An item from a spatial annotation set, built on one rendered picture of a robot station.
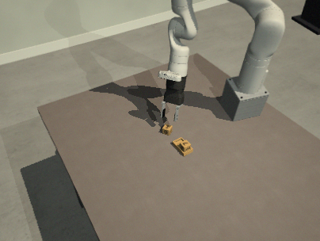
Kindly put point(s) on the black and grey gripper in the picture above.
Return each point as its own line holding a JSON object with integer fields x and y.
{"x": 175, "y": 85}

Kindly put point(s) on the orange open tray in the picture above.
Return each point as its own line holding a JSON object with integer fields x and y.
{"x": 176, "y": 143}

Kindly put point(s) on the orange number cube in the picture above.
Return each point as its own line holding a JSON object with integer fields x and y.
{"x": 167, "y": 129}
{"x": 185, "y": 145}

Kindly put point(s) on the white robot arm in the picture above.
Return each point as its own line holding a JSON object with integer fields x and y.
{"x": 269, "y": 30}

